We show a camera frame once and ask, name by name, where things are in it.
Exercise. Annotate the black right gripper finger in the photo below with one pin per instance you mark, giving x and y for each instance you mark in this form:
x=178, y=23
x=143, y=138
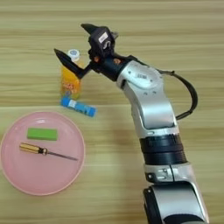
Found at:
x=89, y=28
x=68, y=62

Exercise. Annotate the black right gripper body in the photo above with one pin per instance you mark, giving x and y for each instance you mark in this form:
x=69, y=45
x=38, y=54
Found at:
x=109, y=65

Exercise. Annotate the orange juice bottle white cap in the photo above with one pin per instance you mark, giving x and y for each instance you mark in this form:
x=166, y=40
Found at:
x=70, y=84

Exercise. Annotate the blue glue stick tube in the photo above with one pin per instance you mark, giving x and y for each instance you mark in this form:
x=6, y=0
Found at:
x=78, y=107

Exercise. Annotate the green rectangular block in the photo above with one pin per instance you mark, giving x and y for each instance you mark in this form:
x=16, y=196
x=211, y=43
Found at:
x=42, y=134

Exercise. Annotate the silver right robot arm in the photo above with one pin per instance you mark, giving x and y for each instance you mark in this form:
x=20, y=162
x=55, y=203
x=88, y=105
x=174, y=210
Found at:
x=157, y=122

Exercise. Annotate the small black box white label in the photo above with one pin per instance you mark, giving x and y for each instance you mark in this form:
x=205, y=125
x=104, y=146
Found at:
x=101, y=40

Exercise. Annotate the pink round plate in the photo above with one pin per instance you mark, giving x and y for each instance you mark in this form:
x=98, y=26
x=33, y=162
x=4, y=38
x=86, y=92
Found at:
x=40, y=178

